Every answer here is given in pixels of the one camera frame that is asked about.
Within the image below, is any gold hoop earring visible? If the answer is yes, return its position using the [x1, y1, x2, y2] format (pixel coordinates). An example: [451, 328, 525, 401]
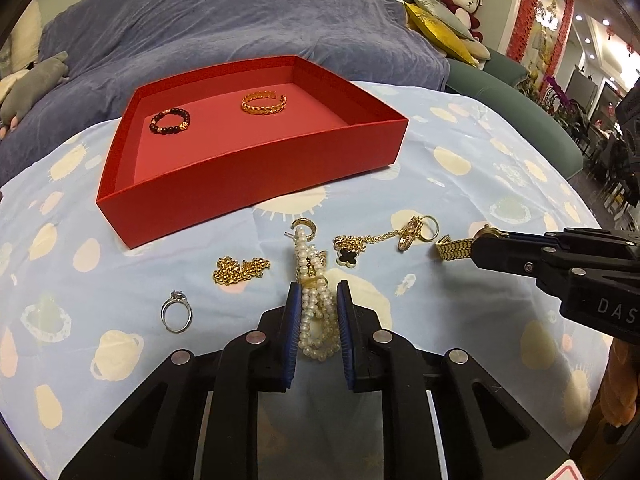
[285, 218, 315, 241]

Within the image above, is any gold watch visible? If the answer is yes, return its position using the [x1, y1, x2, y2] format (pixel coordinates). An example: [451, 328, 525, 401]
[435, 225, 501, 264]

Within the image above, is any red monkey plush toy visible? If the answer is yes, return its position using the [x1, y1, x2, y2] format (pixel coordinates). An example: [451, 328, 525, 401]
[440, 0, 485, 44]

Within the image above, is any grey pillow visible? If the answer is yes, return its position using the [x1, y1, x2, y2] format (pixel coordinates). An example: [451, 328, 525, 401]
[407, 0, 474, 41]

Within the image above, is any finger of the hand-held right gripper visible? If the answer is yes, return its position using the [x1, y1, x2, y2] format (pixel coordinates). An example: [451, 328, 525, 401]
[497, 228, 640, 261]
[472, 236, 588, 306]

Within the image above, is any red lattice wall decoration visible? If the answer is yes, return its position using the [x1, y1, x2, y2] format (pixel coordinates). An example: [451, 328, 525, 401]
[505, 0, 545, 61]

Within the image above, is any red cardboard box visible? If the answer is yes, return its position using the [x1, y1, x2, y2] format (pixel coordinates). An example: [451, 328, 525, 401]
[96, 55, 408, 250]

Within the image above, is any green sofa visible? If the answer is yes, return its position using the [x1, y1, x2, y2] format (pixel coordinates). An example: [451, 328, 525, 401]
[380, 0, 585, 179]

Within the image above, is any ornate pink stone ring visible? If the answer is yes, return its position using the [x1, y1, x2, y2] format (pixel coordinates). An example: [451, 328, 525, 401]
[398, 217, 424, 253]

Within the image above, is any light blue printed cloth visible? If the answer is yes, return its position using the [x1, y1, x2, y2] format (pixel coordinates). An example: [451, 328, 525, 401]
[0, 80, 617, 480]

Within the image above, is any blue blanket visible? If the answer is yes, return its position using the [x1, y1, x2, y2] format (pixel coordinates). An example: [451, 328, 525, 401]
[0, 0, 451, 187]

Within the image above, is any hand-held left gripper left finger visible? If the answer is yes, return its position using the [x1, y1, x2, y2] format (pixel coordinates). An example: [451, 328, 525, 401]
[60, 281, 302, 480]

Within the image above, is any white pearl bracelet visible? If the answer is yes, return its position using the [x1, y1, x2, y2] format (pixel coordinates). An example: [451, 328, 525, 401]
[292, 227, 343, 362]

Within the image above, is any person's right hand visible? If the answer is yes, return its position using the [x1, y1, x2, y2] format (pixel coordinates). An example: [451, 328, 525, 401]
[600, 337, 640, 427]

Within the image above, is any black bead bracelet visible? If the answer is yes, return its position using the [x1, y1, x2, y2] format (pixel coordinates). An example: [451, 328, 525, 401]
[150, 107, 191, 136]

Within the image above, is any gold braided bangle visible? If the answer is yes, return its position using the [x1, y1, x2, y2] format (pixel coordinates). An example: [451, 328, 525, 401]
[241, 91, 288, 115]

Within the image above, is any yellow pillow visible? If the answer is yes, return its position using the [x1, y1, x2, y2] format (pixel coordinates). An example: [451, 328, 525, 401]
[404, 1, 480, 66]

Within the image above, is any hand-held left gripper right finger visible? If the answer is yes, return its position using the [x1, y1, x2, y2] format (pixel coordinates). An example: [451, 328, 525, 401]
[337, 280, 566, 480]

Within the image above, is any gold black clover necklace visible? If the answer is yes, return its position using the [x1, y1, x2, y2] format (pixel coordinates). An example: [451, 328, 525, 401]
[333, 229, 407, 267]

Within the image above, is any gold chain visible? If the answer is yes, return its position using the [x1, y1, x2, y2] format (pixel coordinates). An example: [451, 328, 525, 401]
[212, 256, 273, 287]

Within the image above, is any silver ring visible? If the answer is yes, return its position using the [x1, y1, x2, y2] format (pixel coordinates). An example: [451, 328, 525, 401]
[161, 290, 195, 333]

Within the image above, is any grey plush toy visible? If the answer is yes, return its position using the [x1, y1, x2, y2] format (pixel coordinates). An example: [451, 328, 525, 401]
[0, 51, 70, 130]

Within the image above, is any cream flower cushion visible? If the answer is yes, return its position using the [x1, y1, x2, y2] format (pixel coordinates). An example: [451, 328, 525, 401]
[0, 7, 42, 103]

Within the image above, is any purple orchid plant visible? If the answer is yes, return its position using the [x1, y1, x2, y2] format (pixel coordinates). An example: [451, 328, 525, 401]
[542, 75, 585, 128]

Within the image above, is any beige cushion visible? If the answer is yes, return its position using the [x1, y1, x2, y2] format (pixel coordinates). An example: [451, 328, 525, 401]
[465, 37, 492, 71]

